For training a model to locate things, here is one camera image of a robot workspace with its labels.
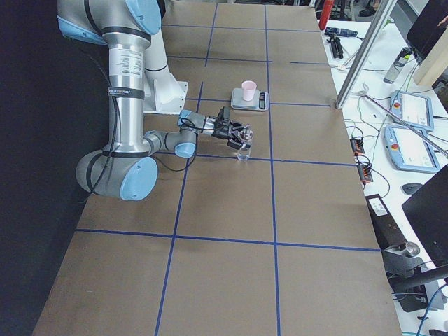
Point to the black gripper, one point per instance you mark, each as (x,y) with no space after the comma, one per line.
(222,132)

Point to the glass sauce bottle metal spout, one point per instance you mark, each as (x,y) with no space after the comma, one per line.
(246,138)

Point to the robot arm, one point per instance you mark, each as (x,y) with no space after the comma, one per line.
(125,167)

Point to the brown paper table cover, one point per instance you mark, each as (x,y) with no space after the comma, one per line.
(281,244)

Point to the blue folded umbrella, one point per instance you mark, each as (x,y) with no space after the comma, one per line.
(329,31)

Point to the red cylinder bottle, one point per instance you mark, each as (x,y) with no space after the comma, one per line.
(325,14)

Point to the near teach pendant tablet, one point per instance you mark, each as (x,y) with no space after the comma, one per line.
(408,151)

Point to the teach pendant tablet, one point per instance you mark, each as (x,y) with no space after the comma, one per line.
(414,109)
(408,151)

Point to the clear water bottle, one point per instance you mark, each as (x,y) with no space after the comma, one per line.
(397,65)

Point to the black computer mouse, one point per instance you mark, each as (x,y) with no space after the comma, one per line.
(411,188)

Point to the far teach pendant tablet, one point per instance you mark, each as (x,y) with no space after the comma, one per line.
(414,109)

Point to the black box with label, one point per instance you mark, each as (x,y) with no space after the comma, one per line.
(385,227)

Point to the black monitor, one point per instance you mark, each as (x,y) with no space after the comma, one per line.
(427,29)

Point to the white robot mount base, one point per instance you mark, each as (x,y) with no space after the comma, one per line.
(163,93)

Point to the aluminium frame post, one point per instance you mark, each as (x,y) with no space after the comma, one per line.
(378,23)

